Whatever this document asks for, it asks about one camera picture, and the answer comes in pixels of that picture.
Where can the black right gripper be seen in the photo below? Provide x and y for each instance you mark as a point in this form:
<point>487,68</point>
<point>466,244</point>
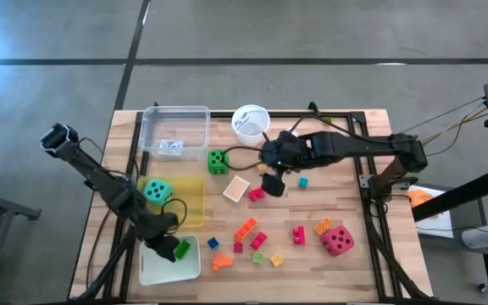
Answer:
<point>288,150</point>

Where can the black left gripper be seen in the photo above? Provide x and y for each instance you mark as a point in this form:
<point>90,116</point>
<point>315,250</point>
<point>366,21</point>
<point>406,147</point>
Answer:
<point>159,224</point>

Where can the red double brick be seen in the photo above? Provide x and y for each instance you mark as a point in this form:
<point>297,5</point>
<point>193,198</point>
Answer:
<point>298,235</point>
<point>256,194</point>
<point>258,240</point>

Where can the cyan small brick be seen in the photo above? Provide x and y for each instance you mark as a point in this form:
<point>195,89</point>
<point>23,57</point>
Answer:
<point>303,182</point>

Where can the blue brick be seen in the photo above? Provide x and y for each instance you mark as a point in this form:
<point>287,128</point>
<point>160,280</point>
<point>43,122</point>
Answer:
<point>213,243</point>

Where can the long orange brick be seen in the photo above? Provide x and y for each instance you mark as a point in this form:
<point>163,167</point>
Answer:
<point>245,229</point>

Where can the teal foam die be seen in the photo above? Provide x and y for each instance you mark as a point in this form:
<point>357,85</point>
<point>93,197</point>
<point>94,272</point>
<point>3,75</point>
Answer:
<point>158,191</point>

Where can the yellow small brick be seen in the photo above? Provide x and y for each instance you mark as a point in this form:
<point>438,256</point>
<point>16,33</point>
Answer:
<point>276,259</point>
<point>262,167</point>

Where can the pink foam die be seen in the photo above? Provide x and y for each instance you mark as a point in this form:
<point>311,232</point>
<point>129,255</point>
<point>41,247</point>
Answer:
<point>337,240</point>

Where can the olive small brick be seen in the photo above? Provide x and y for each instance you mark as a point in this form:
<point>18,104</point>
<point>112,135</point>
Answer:
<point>328,120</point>

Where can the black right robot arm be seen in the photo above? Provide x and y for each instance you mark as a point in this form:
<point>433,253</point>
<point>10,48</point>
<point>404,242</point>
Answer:
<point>354,146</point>

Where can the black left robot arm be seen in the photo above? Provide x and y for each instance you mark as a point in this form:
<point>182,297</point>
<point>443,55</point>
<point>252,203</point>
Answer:
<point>95,178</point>

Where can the white plastic bin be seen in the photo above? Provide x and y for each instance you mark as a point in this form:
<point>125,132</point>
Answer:
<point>159,269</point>

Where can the angled orange brick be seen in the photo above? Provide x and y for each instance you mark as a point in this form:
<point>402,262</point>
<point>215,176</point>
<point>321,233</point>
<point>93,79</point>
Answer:
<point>223,262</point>

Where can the yellow translucent tray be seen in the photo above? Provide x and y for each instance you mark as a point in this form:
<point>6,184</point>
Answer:
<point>193,199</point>

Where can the green foam die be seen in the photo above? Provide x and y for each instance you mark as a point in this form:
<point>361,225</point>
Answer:
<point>218,162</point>

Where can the translucent white cup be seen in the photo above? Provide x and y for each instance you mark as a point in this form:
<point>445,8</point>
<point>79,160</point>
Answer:
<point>251,125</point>

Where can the small red brick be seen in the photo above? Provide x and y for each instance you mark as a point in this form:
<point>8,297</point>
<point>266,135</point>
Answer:
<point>238,247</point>

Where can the light green small brick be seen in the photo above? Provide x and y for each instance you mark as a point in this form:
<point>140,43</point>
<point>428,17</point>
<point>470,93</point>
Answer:
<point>258,257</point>

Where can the clear plastic bin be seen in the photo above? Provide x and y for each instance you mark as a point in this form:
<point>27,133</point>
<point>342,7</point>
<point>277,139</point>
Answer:
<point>176,127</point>

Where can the orange crumpled object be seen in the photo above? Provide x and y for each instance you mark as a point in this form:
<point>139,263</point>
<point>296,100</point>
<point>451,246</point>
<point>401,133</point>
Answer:
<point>421,197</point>

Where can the white paper sheet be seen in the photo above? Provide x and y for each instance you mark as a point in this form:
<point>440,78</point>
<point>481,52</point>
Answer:
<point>434,220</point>

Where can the black slanted beam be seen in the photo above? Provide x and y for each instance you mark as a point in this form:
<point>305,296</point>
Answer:
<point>460,195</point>

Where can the person's foot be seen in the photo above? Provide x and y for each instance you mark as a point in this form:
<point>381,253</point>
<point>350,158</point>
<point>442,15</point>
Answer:
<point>479,236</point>

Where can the black caster wheel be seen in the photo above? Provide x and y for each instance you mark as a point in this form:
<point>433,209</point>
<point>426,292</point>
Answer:
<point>485,289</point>

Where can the silver metal bracket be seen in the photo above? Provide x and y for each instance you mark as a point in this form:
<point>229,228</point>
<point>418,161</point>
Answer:
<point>364,181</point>

